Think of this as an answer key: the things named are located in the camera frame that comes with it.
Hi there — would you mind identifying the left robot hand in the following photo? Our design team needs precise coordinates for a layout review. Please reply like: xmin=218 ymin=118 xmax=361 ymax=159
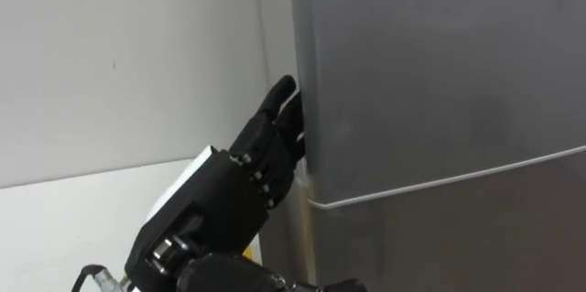
xmin=123 ymin=74 xmax=368 ymax=292

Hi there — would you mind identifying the grey fridge door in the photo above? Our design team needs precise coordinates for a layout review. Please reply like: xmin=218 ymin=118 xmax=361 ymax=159
xmin=288 ymin=0 xmax=586 ymax=211

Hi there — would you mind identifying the grey fridge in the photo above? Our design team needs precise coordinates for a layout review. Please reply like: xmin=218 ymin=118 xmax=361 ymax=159
xmin=258 ymin=0 xmax=586 ymax=292

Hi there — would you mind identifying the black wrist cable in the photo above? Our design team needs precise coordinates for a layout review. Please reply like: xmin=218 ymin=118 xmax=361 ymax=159
xmin=71 ymin=264 xmax=127 ymax=292

